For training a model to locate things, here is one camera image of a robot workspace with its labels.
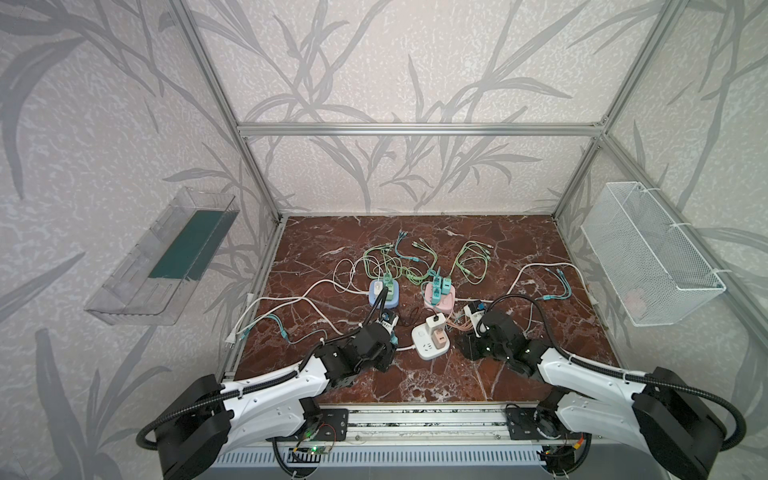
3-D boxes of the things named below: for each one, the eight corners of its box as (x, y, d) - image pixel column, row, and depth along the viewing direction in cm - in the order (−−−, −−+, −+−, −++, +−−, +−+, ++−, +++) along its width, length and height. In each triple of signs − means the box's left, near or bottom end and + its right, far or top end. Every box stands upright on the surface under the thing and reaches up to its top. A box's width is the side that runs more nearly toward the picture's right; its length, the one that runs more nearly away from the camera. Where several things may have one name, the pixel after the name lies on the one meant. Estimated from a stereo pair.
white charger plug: (429, 339, 88) (431, 328, 82) (424, 329, 90) (426, 318, 84) (445, 332, 89) (448, 321, 83) (440, 322, 91) (442, 311, 85)
